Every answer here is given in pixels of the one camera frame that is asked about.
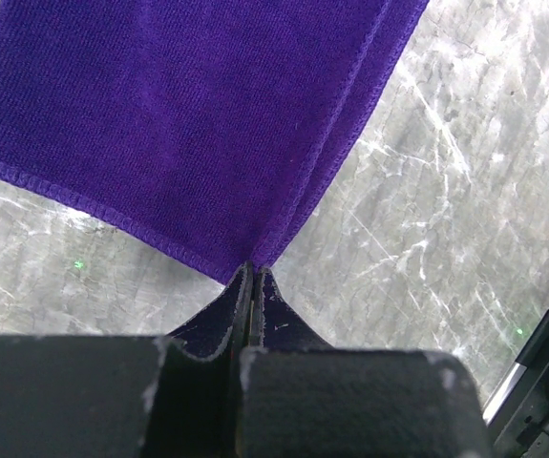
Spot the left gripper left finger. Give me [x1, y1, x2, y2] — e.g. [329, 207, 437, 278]
[0, 264, 253, 457]

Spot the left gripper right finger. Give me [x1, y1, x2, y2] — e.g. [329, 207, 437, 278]
[237, 269, 494, 457]

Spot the purple towel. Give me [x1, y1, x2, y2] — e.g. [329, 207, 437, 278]
[0, 1, 426, 282]

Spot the aluminium rail frame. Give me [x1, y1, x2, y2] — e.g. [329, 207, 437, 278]
[483, 363, 549, 457]

